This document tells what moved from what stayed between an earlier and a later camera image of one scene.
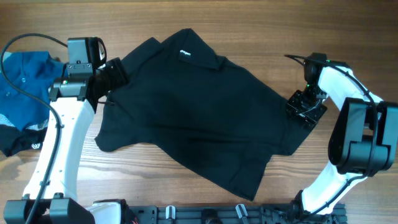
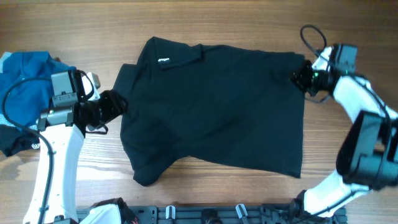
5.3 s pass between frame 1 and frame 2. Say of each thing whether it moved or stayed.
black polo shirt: moved
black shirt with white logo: stayed
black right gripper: moved
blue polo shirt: stayed
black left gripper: moved
